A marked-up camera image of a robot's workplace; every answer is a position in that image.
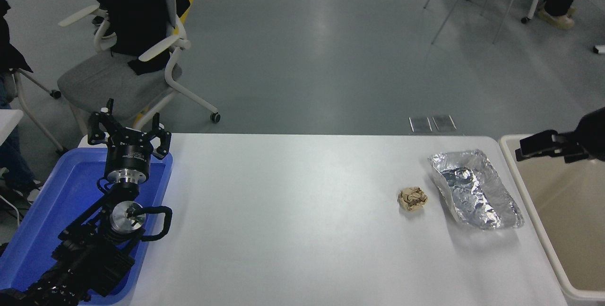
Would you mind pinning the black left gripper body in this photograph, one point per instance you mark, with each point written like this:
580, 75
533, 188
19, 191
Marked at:
127, 155

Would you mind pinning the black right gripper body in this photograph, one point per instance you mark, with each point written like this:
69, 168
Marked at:
593, 135

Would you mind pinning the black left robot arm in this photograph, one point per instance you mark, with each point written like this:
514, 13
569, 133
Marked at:
87, 263

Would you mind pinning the grey office chair with armrests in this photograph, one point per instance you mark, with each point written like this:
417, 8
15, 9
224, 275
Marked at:
101, 81

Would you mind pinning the large pale bin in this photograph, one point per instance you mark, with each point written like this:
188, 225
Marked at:
557, 202

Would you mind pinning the white-legged office chair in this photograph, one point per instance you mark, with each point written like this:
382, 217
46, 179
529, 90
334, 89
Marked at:
56, 93

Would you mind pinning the crumpled foil tray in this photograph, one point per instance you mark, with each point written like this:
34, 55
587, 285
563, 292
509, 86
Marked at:
472, 190

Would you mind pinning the blue plastic tray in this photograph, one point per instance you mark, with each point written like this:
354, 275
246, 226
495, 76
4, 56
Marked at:
52, 192

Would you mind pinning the white furniture foot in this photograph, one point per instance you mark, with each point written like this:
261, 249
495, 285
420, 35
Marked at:
600, 49

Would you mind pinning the white side table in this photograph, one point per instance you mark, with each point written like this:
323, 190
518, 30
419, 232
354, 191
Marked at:
9, 119

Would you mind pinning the metal floor plate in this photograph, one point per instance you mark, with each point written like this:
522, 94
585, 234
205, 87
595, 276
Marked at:
444, 123
420, 124

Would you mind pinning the black jacket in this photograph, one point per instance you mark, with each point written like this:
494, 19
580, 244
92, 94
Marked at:
137, 8

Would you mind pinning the crumpled tan paper ball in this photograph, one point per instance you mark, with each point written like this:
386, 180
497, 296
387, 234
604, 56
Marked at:
413, 198

